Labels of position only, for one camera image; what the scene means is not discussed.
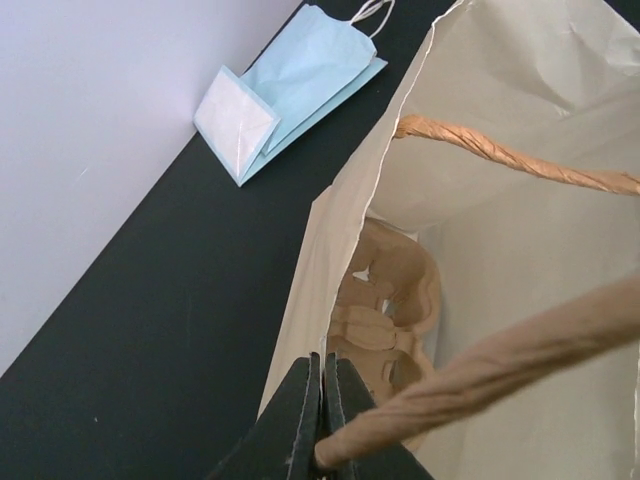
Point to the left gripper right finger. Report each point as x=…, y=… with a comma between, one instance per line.
x=356, y=446

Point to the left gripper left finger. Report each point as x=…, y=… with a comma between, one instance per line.
x=280, y=444

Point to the brown pulp cup carrier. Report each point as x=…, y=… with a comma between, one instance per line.
x=388, y=300

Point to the brown paper bag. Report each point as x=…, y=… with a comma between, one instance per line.
x=556, y=80

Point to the blue paper bag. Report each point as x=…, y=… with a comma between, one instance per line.
x=312, y=66

